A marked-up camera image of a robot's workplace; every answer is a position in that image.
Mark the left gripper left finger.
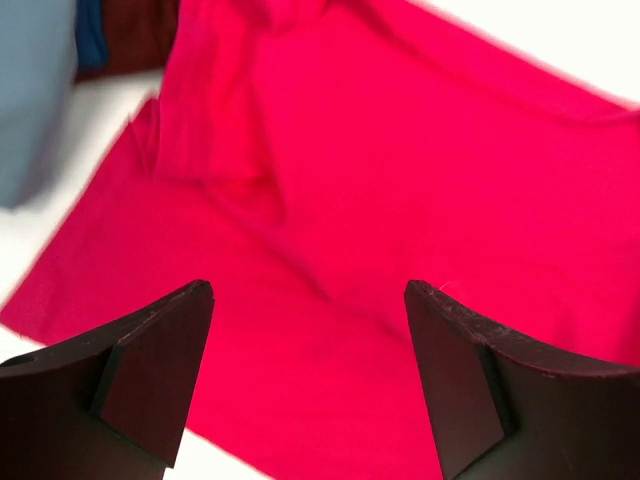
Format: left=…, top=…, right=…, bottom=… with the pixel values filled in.
left=1, top=280, right=214, bottom=479

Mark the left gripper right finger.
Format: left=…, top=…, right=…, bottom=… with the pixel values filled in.
left=404, top=281, right=639, bottom=479

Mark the magenta t shirt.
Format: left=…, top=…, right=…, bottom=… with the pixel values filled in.
left=1, top=1, right=639, bottom=479

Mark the dark red folded t shirt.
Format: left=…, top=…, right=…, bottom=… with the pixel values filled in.
left=75, top=0, right=180, bottom=83

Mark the light blue folded t shirt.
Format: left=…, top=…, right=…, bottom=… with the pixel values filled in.
left=1, top=0, right=77, bottom=208

